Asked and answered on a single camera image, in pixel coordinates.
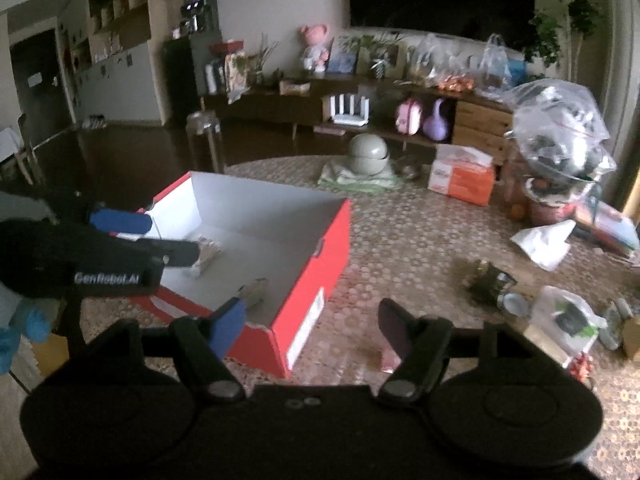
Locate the tan plush toy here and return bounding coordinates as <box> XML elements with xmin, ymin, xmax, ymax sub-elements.
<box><xmin>622</xmin><ymin>316</ymin><xmax>640</xmax><ymax>362</ymax></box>

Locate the pink pot with fruit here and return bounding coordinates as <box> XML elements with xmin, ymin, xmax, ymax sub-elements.
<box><xmin>522</xmin><ymin>177</ymin><xmax>591</xmax><ymax>226</ymax></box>

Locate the glass jar with lid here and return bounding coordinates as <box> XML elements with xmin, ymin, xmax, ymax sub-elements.
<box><xmin>186</xmin><ymin>110</ymin><xmax>226</xmax><ymax>174</ymax></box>

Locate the purple vase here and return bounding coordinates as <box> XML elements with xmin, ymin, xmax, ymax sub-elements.
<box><xmin>422</xmin><ymin>98</ymin><xmax>448</xmax><ymax>142</ymax></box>

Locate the grey round ceramic jar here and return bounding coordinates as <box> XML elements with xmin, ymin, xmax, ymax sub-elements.
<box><xmin>348</xmin><ymin>133</ymin><xmax>390</xmax><ymax>176</ymax></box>

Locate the red cardboard box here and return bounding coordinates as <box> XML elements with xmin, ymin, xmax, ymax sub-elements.
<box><xmin>134</xmin><ymin>171</ymin><xmax>350</xmax><ymax>378</ymax></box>

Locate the wooden tv cabinet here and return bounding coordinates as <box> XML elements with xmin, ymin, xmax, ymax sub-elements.
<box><xmin>201</xmin><ymin>75</ymin><xmax>513</xmax><ymax>166</ymax></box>

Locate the small round tin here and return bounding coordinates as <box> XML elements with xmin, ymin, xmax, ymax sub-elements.
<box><xmin>502</xmin><ymin>292</ymin><xmax>530</xmax><ymax>318</ymax></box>

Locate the white paper sheet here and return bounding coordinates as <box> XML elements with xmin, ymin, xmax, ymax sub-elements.
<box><xmin>510</xmin><ymin>220</ymin><xmax>576</xmax><ymax>272</ymax></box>

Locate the pink backpack toy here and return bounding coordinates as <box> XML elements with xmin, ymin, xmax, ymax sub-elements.
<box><xmin>395</xmin><ymin>98</ymin><xmax>423</xmax><ymax>136</ymax></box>

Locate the white router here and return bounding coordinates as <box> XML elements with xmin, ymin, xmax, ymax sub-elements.
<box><xmin>322</xmin><ymin>93</ymin><xmax>370</xmax><ymax>128</ymax></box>

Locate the blue gloved hand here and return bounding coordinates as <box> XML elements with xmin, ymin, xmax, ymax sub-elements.
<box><xmin>0</xmin><ymin>285</ymin><xmax>58</xmax><ymax>375</ymax></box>

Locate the plastic bag with green item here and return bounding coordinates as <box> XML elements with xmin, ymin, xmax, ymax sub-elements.
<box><xmin>530</xmin><ymin>286</ymin><xmax>608</xmax><ymax>356</ymax></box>

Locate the folded green white cloth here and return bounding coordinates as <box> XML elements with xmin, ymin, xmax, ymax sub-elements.
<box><xmin>318</xmin><ymin>159</ymin><xmax>401</xmax><ymax>194</ymax></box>

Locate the red keychain charm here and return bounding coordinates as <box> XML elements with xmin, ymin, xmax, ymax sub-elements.
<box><xmin>568</xmin><ymin>353</ymin><xmax>593</xmax><ymax>382</ymax></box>

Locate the green potted tree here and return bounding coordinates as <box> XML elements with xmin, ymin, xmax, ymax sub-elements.
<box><xmin>522</xmin><ymin>0</ymin><xmax>602</xmax><ymax>82</ymax></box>

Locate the orange tissue box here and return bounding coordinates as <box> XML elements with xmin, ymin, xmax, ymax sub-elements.
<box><xmin>427</xmin><ymin>144</ymin><xmax>496</xmax><ymax>206</ymax></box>

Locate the dark side cabinet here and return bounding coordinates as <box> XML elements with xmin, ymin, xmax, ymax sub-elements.
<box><xmin>163</xmin><ymin>0</ymin><xmax>221</xmax><ymax>127</ymax></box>

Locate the photo frame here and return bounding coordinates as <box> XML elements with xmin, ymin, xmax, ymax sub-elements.
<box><xmin>356</xmin><ymin>32</ymin><xmax>408</xmax><ymax>80</ymax></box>

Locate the black snack packet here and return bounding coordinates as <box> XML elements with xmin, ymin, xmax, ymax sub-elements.
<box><xmin>466</xmin><ymin>259</ymin><xmax>518</xmax><ymax>307</ymax></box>

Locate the bag of oranges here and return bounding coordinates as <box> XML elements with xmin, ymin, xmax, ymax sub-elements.
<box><xmin>436</xmin><ymin>56</ymin><xmax>475</xmax><ymax>93</ymax></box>

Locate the pink plush bear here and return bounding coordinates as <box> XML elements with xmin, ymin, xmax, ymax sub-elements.
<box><xmin>300</xmin><ymin>24</ymin><xmax>329</xmax><ymax>74</ymax></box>

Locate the large clear plastic bag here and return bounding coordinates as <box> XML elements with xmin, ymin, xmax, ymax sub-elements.
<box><xmin>503</xmin><ymin>78</ymin><xmax>617</xmax><ymax>182</ymax></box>

